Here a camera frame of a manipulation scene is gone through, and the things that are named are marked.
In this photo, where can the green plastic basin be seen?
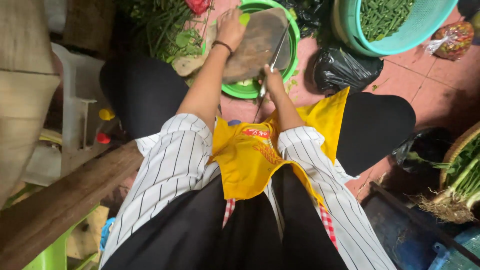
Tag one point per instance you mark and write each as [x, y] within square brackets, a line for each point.
[294, 41]

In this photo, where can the green vegetable piece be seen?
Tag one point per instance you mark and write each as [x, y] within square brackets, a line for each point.
[244, 18]

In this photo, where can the yellow printed apron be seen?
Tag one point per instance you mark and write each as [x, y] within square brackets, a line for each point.
[251, 157]

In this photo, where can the yellow bottle cap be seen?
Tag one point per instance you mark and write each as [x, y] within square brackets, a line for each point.
[106, 114]

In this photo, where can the heap of leafy green stems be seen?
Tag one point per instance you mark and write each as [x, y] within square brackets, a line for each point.
[165, 26]

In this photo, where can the dark blue metal tray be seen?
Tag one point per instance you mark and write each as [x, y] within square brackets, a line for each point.
[401, 232]

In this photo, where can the person's left fingers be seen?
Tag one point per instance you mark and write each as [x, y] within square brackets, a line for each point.
[231, 15]

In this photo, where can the beige burlap sack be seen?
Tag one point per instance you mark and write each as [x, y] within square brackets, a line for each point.
[22, 97]

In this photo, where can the wicker basket of green stems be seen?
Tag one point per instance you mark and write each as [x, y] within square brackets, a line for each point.
[459, 176]

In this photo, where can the blue plastic crate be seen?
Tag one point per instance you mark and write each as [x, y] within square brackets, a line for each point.
[455, 251]

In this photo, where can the heap of cut green beans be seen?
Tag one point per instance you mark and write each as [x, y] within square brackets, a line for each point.
[382, 17]

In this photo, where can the cut green vegetable pieces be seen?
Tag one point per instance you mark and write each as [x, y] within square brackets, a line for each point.
[244, 82]

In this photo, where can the red bottle cap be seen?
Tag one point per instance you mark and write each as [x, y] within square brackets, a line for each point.
[103, 138]

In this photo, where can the green plastic stool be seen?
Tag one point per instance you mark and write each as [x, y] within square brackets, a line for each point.
[56, 251]

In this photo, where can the black plastic bag with greens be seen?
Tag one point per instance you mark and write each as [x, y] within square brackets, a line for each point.
[305, 15]

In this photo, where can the red plastic bag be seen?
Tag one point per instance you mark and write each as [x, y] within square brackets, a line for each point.
[198, 5]

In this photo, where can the wooden bench plank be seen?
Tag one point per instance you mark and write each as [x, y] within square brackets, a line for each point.
[63, 202]

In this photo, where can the person's right hand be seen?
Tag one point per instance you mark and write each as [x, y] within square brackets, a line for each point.
[273, 80]

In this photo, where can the shiny black plastic bag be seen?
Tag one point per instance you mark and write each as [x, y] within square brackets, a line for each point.
[422, 150]

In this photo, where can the person's right fingers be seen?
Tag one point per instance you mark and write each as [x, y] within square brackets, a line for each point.
[267, 75]

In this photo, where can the round wooden cutting board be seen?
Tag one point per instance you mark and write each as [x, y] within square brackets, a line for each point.
[258, 45]

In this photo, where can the teal plastic basket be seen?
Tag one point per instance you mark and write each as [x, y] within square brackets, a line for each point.
[423, 26]

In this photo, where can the clear bag of chilies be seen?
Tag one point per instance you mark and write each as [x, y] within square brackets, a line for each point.
[453, 39]

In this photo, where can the crumpled black plastic bag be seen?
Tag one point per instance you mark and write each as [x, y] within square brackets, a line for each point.
[345, 69]

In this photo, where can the white striped shirt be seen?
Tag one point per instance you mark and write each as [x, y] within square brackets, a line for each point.
[172, 176]

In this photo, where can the steel kitchen knife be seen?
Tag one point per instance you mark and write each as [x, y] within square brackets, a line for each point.
[279, 47]

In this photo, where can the black trousers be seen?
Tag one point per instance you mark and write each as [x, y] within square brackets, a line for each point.
[150, 93]

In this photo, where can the white plastic chair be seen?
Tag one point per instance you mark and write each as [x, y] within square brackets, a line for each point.
[77, 108]

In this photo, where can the beige plastic basin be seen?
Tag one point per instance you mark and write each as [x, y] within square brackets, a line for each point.
[339, 22]

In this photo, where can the person's left hand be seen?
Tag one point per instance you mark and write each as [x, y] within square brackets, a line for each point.
[229, 30]

